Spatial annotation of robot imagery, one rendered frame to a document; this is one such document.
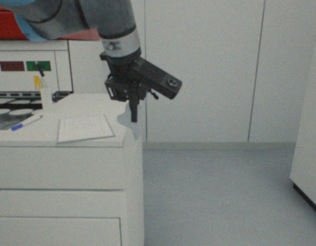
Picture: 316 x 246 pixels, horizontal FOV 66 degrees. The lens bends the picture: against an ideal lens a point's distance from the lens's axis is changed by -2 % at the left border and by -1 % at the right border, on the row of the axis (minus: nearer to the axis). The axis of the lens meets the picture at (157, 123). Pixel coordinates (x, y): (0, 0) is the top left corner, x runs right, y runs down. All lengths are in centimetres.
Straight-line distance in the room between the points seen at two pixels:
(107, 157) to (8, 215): 35
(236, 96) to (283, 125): 68
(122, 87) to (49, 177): 33
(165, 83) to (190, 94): 224
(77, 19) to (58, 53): 83
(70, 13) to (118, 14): 8
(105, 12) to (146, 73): 14
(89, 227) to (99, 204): 8
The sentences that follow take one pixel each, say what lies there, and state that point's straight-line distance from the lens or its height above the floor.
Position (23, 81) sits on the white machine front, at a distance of 138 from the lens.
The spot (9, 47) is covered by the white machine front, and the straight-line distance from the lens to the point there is 139.
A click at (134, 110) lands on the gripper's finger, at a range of 53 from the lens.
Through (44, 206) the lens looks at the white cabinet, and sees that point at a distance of 78.
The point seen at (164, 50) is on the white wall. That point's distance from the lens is 268.
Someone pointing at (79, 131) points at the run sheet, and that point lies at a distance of 70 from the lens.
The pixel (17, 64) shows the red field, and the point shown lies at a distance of 138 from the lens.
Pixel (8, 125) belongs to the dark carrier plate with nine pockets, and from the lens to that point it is 110.
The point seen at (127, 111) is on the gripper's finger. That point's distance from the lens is 57.
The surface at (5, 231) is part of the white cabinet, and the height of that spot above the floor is 68.
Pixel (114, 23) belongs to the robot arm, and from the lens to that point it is 46.
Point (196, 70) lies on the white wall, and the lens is 272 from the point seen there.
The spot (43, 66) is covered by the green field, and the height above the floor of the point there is 110.
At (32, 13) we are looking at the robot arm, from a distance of 39.
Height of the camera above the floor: 120
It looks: 18 degrees down
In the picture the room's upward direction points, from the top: straight up
